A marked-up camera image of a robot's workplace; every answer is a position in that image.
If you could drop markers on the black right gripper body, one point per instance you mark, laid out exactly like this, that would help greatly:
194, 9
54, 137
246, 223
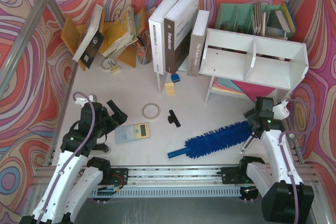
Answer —
252, 125

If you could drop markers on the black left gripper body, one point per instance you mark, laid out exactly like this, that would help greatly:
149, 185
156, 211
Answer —
110, 117

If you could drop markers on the blue microfiber duster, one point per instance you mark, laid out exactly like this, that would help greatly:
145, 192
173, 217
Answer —
213, 141

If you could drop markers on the black detached gripper part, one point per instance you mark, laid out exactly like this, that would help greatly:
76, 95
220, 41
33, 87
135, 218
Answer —
172, 119

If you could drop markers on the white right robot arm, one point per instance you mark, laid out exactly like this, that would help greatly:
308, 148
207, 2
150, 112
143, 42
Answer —
285, 197

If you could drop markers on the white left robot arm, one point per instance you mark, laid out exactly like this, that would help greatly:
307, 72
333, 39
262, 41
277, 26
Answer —
76, 174

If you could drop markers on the white wooden bookshelf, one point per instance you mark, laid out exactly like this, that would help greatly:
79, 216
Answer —
270, 62

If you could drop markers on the teal paper sheets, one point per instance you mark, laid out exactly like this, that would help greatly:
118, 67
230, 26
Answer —
227, 85

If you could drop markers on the small wooden block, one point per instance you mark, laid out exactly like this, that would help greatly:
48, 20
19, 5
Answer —
170, 89

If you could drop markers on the blue black small eraser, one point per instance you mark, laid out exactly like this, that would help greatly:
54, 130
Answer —
175, 78

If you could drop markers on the clear pencil cup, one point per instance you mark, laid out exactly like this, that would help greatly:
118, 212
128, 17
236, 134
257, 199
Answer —
144, 50

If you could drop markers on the white book black cover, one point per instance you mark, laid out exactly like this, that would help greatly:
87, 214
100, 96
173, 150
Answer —
90, 39

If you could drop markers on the yellow worn books stack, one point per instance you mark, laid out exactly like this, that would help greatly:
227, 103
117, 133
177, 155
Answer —
121, 34

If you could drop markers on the teal desk organizer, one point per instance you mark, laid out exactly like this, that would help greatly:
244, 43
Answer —
254, 19

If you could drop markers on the white Mademoiselle book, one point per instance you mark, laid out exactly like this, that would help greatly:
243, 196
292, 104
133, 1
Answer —
156, 26

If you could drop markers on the taupe Lonely Ones book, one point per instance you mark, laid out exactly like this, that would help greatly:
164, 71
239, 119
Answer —
197, 42

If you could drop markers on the blue yellow folders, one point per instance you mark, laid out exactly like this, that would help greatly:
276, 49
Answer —
285, 18

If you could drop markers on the brown Fredonia book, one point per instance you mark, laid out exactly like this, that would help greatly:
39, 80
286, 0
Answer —
178, 25

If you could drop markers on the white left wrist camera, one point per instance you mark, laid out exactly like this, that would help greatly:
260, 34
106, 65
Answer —
82, 101

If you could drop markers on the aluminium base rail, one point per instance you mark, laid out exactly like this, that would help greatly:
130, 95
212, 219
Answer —
175, 181

